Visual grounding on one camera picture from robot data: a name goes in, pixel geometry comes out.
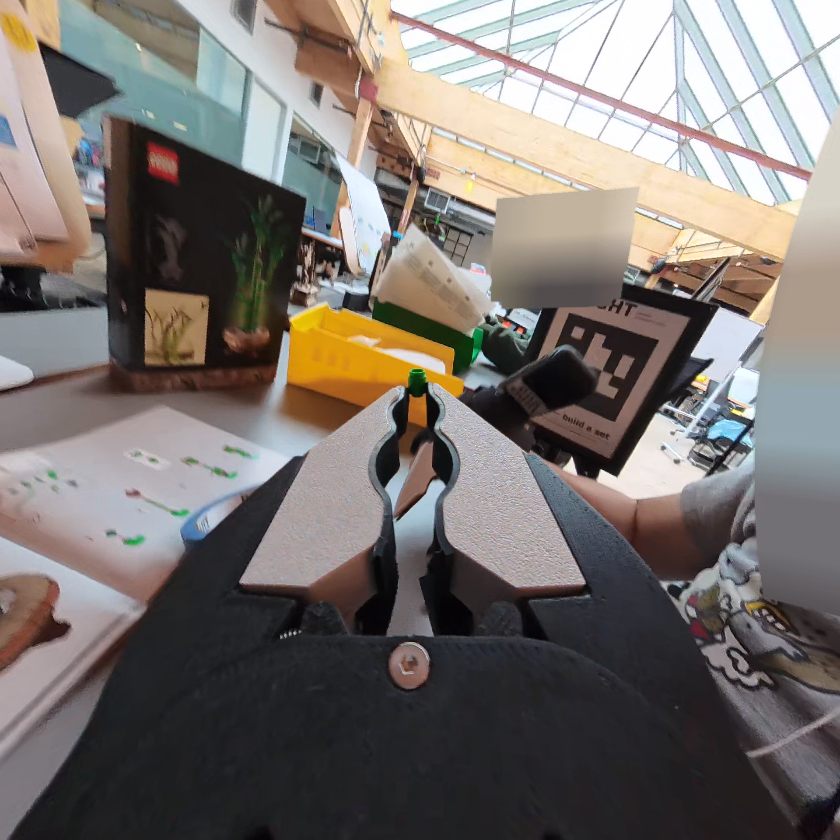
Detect white plastic bag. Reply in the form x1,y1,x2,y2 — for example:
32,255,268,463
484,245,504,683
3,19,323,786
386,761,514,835
344,335,455,370

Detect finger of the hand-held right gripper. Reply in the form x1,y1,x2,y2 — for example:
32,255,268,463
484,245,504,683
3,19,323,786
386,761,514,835
394,441,442,521

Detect green plastic bin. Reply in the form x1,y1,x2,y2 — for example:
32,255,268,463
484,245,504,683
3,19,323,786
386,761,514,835
372,298,484,375

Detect yellow plastic bin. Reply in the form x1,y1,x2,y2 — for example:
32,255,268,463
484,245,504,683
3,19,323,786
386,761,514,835
287,303,465,409

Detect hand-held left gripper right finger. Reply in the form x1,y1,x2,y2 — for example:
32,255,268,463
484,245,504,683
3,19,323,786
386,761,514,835
428,382,587,614

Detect lego set box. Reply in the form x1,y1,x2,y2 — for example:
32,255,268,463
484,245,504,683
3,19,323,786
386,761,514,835
104,115,307,393

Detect white printed paper bags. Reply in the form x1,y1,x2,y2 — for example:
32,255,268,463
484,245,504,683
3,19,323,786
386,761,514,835
372,225,494,332

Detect white board easel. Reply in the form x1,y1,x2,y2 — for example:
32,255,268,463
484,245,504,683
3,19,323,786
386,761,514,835
331,154,392,277

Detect blue masking tape roll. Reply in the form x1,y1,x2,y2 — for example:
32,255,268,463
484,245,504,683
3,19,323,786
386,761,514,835
180,486,260,552

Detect lego instruction booklet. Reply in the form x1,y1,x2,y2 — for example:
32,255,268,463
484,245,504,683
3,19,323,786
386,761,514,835
0,406,290,756

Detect person's right forearm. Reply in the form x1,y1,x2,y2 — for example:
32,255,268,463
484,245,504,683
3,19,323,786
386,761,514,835
545,459,706,581

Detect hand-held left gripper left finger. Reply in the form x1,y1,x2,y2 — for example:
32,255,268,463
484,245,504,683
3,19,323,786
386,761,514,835
239,386,404,614

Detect wooden tower model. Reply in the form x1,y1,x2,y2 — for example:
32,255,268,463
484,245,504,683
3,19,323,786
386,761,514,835
292,239,322,308

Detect black framed marker sign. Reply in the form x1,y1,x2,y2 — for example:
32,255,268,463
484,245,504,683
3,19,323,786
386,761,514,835
525,282,719,476

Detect person's grey printed shirt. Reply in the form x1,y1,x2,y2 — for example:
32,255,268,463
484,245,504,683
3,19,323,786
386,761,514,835
663,459,840,840

